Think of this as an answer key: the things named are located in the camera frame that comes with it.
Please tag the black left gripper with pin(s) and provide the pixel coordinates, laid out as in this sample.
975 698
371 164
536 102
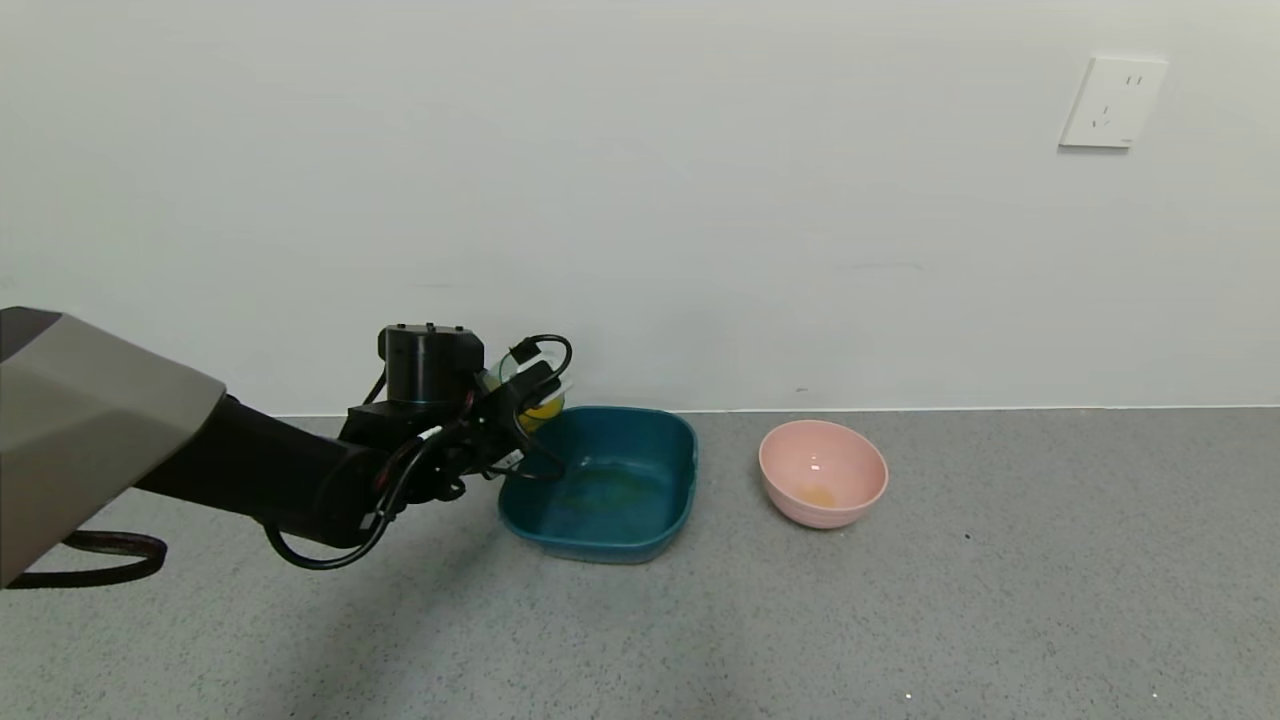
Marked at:
506 458

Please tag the ribbed clear blue plastic cup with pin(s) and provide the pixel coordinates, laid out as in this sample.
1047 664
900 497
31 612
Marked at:
512 372

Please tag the orange juice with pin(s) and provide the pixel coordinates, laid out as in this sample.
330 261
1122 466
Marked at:
545 410

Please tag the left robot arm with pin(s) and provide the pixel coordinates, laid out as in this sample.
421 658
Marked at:
250 465

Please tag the pink ribbed bowl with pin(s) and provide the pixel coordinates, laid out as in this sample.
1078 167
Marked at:
825 480

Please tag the teal plastic basin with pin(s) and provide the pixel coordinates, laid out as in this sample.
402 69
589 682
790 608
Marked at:
610 490

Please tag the white wall socket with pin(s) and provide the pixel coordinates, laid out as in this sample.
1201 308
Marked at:
1112 102

